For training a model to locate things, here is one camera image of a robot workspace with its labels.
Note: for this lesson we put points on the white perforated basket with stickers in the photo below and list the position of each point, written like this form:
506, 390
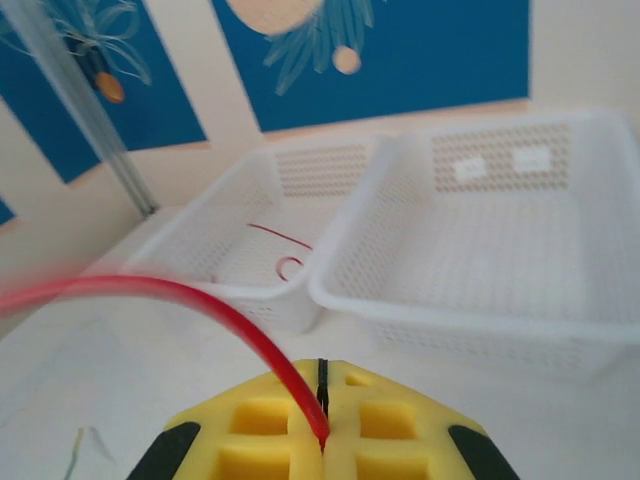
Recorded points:
450, 310

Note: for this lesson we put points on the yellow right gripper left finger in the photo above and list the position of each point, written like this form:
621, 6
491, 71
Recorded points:
200, 450

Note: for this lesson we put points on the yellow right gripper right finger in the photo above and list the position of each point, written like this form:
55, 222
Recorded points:
430, 450

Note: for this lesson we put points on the aluminium frame post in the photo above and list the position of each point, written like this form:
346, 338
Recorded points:
100, 130

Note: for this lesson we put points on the white perforated plastic basket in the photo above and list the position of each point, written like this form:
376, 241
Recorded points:
200, 240

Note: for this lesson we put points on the white sticker label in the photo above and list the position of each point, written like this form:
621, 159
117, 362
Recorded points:
532, 158
470, 168

